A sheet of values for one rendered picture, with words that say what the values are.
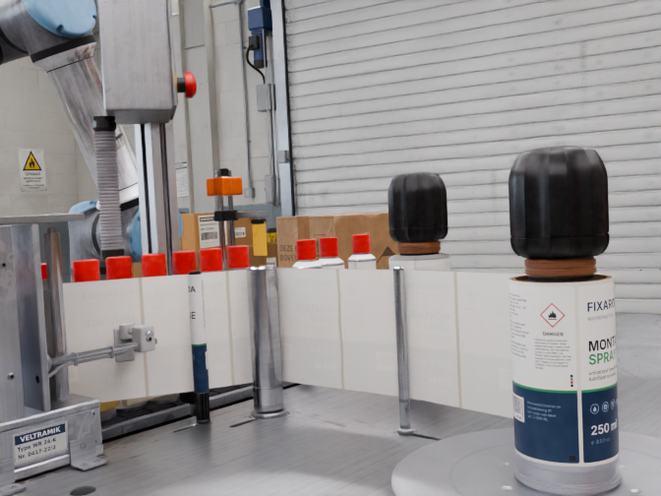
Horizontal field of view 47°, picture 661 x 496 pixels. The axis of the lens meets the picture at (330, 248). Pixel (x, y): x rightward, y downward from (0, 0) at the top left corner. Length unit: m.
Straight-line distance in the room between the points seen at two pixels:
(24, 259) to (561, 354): 0.53
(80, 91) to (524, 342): 0.99
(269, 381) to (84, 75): 0.71
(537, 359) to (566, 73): 4.85
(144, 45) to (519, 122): 4.53
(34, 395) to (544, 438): 0.51
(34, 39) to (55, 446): 0.79
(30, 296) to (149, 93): 0.39
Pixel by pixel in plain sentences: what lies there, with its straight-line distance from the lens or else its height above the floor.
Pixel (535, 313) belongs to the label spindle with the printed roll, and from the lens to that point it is 0.65.
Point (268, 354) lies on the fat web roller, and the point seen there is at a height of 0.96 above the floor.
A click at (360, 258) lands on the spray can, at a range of 1.39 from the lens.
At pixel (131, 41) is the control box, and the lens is 1.13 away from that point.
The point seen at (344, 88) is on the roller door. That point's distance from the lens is 6.09.
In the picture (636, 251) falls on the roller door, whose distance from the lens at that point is 5.33.
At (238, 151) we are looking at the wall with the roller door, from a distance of 6.80.
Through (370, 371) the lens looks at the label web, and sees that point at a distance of 0.90.
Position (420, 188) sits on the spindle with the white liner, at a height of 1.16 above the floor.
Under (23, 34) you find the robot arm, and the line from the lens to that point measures 1.46.
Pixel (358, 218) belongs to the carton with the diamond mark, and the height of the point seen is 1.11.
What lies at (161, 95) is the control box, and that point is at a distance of 1.12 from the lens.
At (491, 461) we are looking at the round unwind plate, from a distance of 0.76.
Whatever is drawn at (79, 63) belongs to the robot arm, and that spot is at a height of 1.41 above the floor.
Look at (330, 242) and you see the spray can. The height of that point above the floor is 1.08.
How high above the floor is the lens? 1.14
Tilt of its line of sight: 3 degrees down
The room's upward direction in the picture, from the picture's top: 3 degrees counter-clockwise
